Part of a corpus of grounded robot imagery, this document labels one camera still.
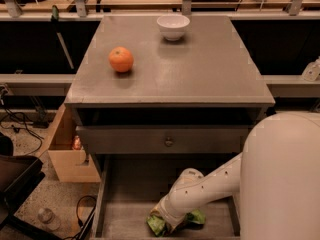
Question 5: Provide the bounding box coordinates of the black floor cable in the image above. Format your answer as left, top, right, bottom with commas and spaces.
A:
63, 195, 98, 240

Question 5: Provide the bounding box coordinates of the red can in box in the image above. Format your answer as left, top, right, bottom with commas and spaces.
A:
72, 135, 82, 150

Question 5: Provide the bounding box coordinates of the grey top drawer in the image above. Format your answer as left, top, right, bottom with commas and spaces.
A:
76, 125, 251, 154

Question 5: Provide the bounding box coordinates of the green handled tool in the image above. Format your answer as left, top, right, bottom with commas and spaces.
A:
51, 5, 74, 70

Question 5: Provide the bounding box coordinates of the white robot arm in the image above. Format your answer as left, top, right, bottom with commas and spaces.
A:
151, 112, 320, 240

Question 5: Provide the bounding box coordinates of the white ceramic bowl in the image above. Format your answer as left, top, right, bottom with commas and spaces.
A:
157, 14, 190, 41

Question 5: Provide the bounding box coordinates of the cardboard box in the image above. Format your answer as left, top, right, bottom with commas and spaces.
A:
45, 105, 100, 183

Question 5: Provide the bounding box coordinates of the brass drawer knob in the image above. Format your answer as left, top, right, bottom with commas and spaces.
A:
164, 137, 174, 147

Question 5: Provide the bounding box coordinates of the green rice chip bag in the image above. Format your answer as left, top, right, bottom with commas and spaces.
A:
146, 209, 206, 237

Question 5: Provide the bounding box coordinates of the open grey middle drawer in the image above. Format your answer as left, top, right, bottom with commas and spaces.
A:
90, 154, 240, 240

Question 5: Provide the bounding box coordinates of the clear plastic water bottle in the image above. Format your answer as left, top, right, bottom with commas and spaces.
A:
37, 208, 61, 232

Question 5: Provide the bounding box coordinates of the orange fruit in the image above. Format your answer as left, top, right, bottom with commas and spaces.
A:
108, 46, 134, 73

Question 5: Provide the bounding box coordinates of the black chair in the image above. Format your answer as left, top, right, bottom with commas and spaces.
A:
0, 132, 64, 240

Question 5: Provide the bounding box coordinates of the grey wooden drawer cabinet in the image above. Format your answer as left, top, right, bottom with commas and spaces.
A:
64, 14, 276, 172

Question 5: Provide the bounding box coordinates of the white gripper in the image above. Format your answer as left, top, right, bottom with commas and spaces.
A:
150, 197, 186, 232

